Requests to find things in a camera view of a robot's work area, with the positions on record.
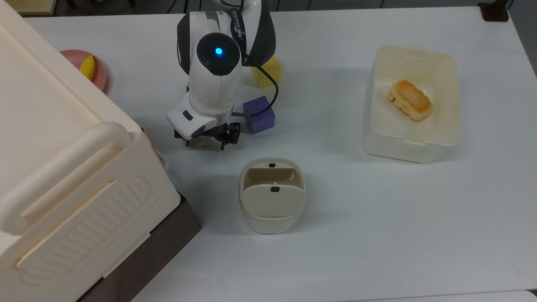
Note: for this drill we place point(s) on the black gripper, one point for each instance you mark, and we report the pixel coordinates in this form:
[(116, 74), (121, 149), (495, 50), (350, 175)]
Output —
[(222, 128)]

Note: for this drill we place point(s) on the white paper ball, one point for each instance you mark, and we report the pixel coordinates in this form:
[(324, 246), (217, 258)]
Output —
[(205, 142)]

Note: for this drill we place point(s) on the purple cube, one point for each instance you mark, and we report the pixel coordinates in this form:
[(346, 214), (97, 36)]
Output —
[(260, 119)]

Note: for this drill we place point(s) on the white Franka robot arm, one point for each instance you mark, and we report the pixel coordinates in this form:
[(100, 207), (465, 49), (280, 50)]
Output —
[(214, 84)]

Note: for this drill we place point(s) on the beige flip-lid trash can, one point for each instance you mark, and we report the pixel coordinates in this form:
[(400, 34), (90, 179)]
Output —
[(272, 205)]

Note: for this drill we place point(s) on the yellow cube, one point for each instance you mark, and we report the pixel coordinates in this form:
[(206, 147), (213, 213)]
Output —
[(270, 75)]

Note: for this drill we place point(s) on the pink plate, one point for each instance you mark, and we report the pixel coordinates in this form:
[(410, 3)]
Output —
[(100, 75)]

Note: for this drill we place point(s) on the yellow toy banana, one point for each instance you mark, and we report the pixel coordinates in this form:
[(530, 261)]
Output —
[(88, 67)]

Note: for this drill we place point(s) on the orange toy bread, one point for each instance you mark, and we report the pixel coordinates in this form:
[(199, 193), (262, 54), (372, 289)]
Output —
[(409, 100)]

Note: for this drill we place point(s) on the cream open plastic bin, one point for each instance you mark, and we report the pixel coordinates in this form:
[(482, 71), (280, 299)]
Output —
[(419, 134)]

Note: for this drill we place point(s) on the pale yellow box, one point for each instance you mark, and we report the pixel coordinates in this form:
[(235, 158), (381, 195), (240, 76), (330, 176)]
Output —
[(33, 6)]

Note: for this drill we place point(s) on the black camera stand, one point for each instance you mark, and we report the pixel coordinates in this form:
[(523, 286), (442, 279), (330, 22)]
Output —
[(495, 12)]

